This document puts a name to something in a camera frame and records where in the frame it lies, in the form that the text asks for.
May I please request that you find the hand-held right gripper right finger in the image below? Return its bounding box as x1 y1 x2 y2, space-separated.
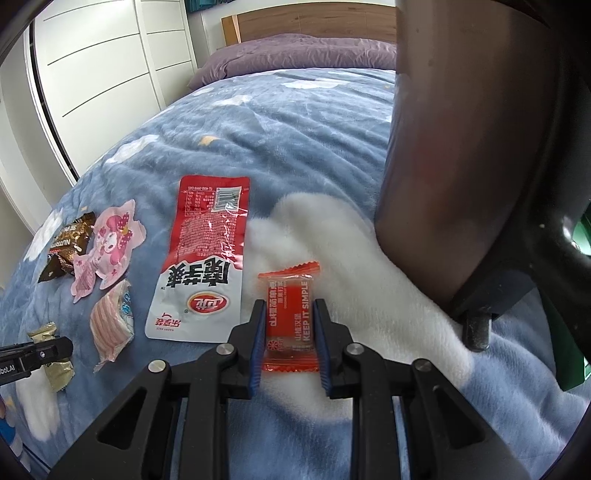
314 299 532 480

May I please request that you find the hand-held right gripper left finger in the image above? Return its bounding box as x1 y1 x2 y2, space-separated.
48 300 269 480

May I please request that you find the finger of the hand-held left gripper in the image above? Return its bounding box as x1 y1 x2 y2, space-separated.
0 336 74 372

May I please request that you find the beige gold candy packet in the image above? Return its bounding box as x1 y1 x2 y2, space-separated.
27 322 76 393

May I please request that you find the small orange snack packet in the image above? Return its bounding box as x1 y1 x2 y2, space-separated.
257 261 321 373

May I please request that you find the pink striped snack packet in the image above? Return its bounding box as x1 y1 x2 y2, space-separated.
89 279 136 374

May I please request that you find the large red white snack packet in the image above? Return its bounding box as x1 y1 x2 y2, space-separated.
145 175 251 343

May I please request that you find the brown chocolate snack packet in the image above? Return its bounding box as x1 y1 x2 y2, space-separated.
38 212 97 283

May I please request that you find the pink cartoon snack packet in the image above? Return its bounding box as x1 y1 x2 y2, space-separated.
70 199 147 304

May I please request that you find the green tray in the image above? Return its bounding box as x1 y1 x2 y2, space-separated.
538 222 591 393

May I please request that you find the blue cloud print blanket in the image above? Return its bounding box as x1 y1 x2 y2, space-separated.
0 68 591 480

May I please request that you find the brown and black tumbler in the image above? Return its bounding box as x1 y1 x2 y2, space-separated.
374 0 591 352

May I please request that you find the purple pillow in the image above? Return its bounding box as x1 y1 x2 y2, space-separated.
187 34 398 90

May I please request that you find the white wardrobe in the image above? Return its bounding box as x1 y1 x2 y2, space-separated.
28 0 200 183

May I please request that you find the wooden headboard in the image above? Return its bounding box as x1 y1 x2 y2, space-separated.
222 6 398 48

